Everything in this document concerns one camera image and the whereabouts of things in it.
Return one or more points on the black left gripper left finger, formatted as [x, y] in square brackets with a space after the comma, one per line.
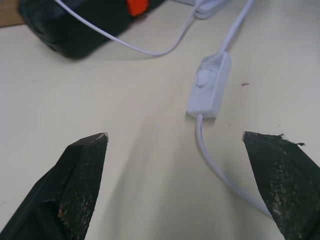
[75, 185]

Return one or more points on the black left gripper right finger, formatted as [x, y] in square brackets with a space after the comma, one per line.
[282, 180]

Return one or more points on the orange power strip button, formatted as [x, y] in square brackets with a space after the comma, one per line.
[137, 7]

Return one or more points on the black power strip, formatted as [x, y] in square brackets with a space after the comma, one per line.
[75, 27]

